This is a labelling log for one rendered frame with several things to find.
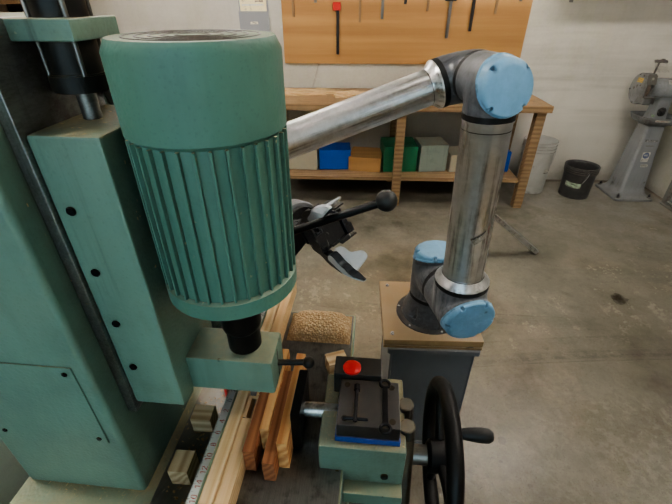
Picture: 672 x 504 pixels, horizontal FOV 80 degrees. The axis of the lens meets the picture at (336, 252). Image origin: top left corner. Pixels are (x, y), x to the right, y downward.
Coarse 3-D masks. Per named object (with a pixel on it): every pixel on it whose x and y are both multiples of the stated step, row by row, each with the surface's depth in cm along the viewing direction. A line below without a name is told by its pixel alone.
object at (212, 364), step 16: (208, 336) 65; (224, 336) 65; (272, 336) 65; (192, 352) 62; (208, 352) 62; (224, 352) 62; (256, 352) 62; (272, 352) 62; (192, 368) 62; (208, 368) 62; (224, 368) 62; (240, 368) 61; (256, 368) 61; (272, 368) 61; (208, 384) 64; (224, 384) 64; (240, 384) 63; (256, 384) 63; (272, 384) 63
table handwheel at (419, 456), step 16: (432, 384) 79; (448, 384) 73; (432, 400) 84; (448, 400) 68; (432, 416) 86; (448, 416) 66; (432, 432) 86; (448, 432) 64; (416, 448) 74; (432, 448) 73; (448, 448) 63; (416, 464) 74; (432, 464) 72; (448, 464) 62; (464, 464) 62; (432, 480) 82; (448, 480) 61; (464, 480) 61; (432, 496) 80; (448, 496) 61; (464, 496) 61
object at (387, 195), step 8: (384, 192) 62; (392, 192) 62; (376, 200) 62; (384, 200) 61; (392, 200) 61; (352, 208) 64; (360, 208) 64; (368, 208) 63; (376, 208) 63; (384, 208) 62; (392, 208) 62; (328, 216) 65; (336, 216) 65; (344, 216) 64; (304, 224) 66; (312, 224) 66; (320, 224) 66; (296, 232) 67
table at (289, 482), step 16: (288, 320) 93; (352, 320) 93; (352, 336) 89; (304, 352) 85; (320, 352) 85; (352, 352) 85; (320, 368) 81; (320, 384) 78; (320, 400) 75; (304, 448) 67; (304, 464) 64; (256, 480) 62; (288, 480) 62; (304, 480) 62; (320, 480) 62; (336, 480) 62; (352, 480) 65; (240, 496) 60; (256, 496) 60; (272, 496) 60; (288, 496) 60; (304, 496) 60; (320, 496) 60; (336, 496) 60; (352, 496) 64; (368, 496) 63; (384, 496) 63; (400, 496) 63
